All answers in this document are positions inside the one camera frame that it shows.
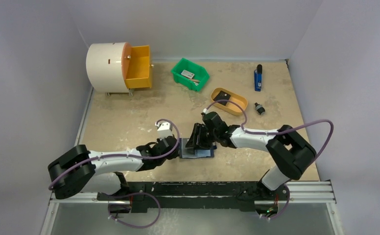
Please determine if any navy blue card holder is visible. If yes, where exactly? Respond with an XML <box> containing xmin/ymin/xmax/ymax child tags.
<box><xmin>179</xmin><ymin>138</ymin><xmax>217</xmax><ymax>159</ymax></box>

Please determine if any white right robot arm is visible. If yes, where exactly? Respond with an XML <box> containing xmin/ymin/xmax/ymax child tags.
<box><xmin>181</xmin><ymin>112</ymin><xmax>317</xmax><ymax>199</ymax></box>

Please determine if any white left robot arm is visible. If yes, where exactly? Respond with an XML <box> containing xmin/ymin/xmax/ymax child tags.
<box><xmin>47</xmin><ymin>136</ymin><xmax>180</xmax><ymax>199</ymax></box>

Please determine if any black credit card stack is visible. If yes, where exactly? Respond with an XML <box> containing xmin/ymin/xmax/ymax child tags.
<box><xmin>214</xmin><ymin>91</ymin><xmax>231</xmax><ymax>106</ymax></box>

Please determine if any tan oval tray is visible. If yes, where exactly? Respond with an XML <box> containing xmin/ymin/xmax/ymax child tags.
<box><xmin>211</xmin><ymin>88</ymin><xmax>248</xmax><ymax>116</ymax></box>

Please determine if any small black marker cap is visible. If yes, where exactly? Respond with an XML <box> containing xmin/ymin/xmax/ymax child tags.
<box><xmin>255</xmin><ymin>103</ymin><xmax>265</xmax><ymax>115</ymax></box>

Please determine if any small box in bin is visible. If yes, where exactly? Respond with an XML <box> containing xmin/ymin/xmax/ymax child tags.
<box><xmin>180</xmin><ymin>70</ymin><xmax>194</xmax><ymax>79</ymax></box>

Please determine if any green plastic bin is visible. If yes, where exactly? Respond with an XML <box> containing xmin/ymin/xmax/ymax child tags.
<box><xmin>171</xmin><ymin>58</ymin><xmax>210</xmax><ymax>92</ymax></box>

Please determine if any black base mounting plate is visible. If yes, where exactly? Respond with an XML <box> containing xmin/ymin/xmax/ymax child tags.
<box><xmin>97</xmin><ymin>181</ymin><xmax>289</xmax><ymax>213</ymax></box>

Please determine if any blue stapler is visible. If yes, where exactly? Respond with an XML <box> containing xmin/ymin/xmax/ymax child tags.
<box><xmin>254</xmin><ymin>64</ymin><xmax>262</xmax><ymax>92</ymax></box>

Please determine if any yellow open drawer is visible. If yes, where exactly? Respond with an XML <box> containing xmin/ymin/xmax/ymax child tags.
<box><xmin>125</xmin><ymin>45</ymin><xmax>153</xmax><ymax>89</ymax></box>

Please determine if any white cylindrical drawer cabinet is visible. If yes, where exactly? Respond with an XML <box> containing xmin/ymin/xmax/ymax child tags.
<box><xmin>86</xmin><ymin>42</ymin><xmax>132</xmax><ymax>94</ymax></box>

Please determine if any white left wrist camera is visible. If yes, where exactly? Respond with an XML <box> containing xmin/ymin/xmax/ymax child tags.
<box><xmin>156</xmin><ymin>122</ymin><xmax>173</xmax><ymax>139</ymax></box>

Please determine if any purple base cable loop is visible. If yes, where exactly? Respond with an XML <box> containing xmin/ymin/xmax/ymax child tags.
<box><xmin>107</xmin><ymin>189</ymin><xmax>164</xmax><ymax>229</ymax></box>

